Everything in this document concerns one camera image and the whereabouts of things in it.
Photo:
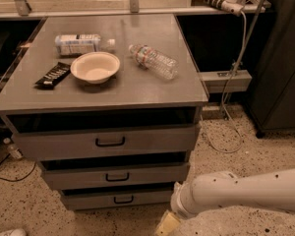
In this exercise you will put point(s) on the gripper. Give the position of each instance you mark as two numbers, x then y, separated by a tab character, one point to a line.
177	203

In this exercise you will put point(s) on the grey bottom drawer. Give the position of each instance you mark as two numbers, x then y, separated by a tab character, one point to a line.
118	199

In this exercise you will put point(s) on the grey drawer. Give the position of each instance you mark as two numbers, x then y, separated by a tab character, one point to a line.
118	199
98	177
43	147

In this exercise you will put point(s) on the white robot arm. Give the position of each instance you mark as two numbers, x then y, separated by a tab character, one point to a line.
273	191

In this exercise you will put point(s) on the grey middle drawer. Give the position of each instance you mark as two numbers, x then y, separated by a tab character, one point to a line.
98	177

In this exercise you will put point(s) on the grey top drawer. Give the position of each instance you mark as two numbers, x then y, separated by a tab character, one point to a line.
43	147

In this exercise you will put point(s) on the grey drawer cabinet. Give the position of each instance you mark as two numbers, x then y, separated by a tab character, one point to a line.
108	107

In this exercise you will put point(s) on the white shoe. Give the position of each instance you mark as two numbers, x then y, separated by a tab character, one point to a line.
14	232

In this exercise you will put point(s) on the clear plastic water bottle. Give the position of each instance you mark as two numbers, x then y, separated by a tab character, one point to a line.
155	61

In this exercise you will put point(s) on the dark cabinet at right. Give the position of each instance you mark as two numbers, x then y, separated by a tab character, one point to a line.
270	100

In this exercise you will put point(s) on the white paper bowl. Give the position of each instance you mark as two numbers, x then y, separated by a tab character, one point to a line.
95	67

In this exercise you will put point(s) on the black snack bar wrapper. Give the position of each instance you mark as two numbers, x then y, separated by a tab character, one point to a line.
54	76

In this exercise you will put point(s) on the white labelled bottle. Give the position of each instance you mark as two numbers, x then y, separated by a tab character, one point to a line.
79	44

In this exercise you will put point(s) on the white power strip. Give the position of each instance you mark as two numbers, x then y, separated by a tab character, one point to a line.
229	6

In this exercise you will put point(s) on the grey metal rail box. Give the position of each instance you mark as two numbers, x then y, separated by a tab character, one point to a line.
220	81

